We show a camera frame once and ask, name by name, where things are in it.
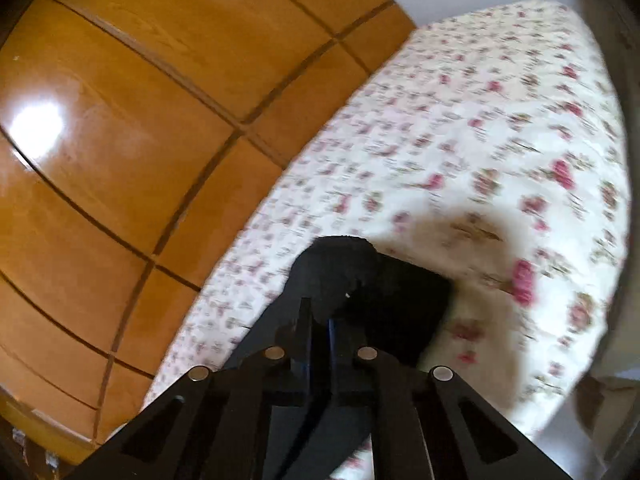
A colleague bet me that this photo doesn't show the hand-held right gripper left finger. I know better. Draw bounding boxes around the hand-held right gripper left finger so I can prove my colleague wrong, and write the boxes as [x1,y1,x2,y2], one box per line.
[64,298,326,480]

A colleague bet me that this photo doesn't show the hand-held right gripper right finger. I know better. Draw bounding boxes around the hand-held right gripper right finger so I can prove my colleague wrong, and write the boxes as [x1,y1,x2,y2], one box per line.
[327,317,573,480]

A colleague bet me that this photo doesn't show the black pants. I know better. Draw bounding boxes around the black pants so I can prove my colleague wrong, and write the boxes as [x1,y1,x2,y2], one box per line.
[225,234,457,480]

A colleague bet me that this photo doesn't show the bed with floral sheet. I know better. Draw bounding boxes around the bed with floral sheet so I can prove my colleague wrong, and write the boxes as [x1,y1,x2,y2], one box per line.
[142,0,632,480]

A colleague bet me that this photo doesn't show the wooden wardrobe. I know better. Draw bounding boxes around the wooden wardrobe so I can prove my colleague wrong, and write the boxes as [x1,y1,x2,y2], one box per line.
[0,0,419,467]

